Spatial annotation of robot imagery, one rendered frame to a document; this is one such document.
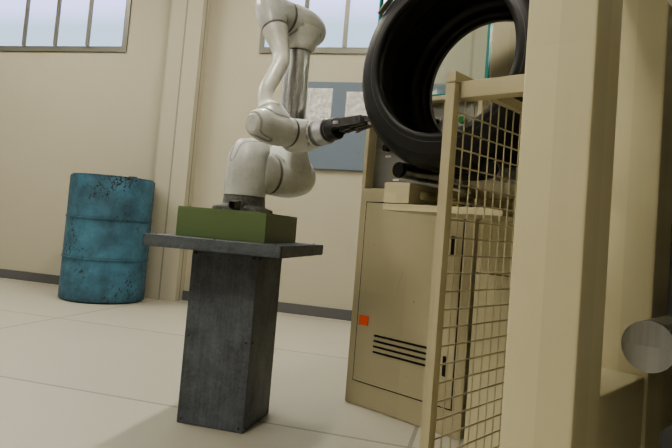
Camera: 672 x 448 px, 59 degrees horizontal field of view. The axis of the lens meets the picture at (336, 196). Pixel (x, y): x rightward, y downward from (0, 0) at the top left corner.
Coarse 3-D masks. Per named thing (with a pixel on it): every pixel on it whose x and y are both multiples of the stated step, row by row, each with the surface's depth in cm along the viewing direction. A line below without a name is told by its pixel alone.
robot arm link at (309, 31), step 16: (304, 16) 231; (304, 32) 232; (320, 32) 238; (304, 48) 233; (304, 64) 234; (288, 80) 233; (304, 80) 234; (288, 96) 232; (304, 96) 235; (288, 112) 232; (304, 112) 236; (288, 160) 227; (304, 160) 231; (288, 176) 225; (304, 176) 231; (272, 192) 226; (288, 192) 229; (304, 192) 235
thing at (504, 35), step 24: (504, 24) 189; (504, 48) 188; (504, 72) 187; (504, 264) 181; (480, 288) 186; (480, 312) 185; (504, 312) 180; (480, 336) 184; (480, 360) 184; (480, 408) 182; (480, 432) 182
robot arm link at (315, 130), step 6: (318, 120) 198; (324, 120) 198; (312, 126) 198; (318, 126) 196; (312, 132) 198; (318, 132) 196; (312, 138) 198; (318, 138) 197; (324, 138) 197; (318, 144) 200; (324, 144) 200
